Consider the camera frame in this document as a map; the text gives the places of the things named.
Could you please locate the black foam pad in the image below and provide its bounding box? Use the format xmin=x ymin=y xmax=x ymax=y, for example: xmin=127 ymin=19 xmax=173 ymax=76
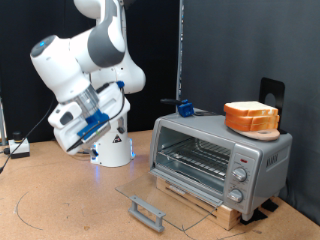
xmin=261 ymin=198 xmax=280 ymax=213
xmin=239 ymin=208 xmax=268 ymax=226

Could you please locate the vertical aluminium pole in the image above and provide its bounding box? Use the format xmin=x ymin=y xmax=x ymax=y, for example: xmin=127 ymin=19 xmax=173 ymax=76
xmin=175 ymin=0 xmax=185 ymax=113

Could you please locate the silver oven knob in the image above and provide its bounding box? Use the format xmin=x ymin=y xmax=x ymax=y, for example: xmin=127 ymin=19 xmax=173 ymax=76
xmin=227 ymin=188 xmax=244 ymax=204
xmin=232 ymin=167 xmax=248 ymax=183

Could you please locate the wire oven rack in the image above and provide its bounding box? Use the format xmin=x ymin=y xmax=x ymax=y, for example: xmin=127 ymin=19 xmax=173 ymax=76
xmin=156 ymin=138 xmax=232 ymax=181

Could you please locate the silver toaster oven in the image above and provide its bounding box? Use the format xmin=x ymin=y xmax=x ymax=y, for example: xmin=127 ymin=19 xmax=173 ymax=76
xmin=148 ymin=108 xmax=294 ymax=223

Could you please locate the round wooden board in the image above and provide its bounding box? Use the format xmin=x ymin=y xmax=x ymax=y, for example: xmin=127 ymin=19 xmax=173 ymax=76
xmin=229 ymin=126 xmax=281 ymax=142

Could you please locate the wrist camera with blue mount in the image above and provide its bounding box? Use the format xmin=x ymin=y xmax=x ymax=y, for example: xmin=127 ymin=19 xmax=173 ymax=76
xmin=77 ymin=109 xmax=112 ymax=143

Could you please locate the glass oven door with handle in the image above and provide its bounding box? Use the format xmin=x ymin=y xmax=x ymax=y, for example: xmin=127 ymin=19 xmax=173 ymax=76
xmin=114 ymin=168 xmax=224 ymax=233

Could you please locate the wooden block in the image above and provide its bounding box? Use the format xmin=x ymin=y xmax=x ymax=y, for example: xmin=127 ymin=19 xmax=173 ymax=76
xmin=155 ymin=176 xmax=243 ymax=232

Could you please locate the metal frame post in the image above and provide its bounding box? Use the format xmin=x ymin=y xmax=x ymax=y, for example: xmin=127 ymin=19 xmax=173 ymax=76
xmin=0 ymin=96 xmax=7 ymax=148

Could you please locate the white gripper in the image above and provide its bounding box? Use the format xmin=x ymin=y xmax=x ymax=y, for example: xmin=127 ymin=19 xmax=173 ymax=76
xmin=53 ymin=82 xmax=131 ymax=156

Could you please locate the black metal bookend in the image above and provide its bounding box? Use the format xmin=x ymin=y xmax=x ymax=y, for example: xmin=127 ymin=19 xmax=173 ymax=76
xmin=258 ymin=77 xmax=288 ymax=135

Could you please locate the black camera cable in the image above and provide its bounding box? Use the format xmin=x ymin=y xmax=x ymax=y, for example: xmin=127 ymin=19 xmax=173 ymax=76
xmin=0 ymin=80 xmax=127 ymax=175

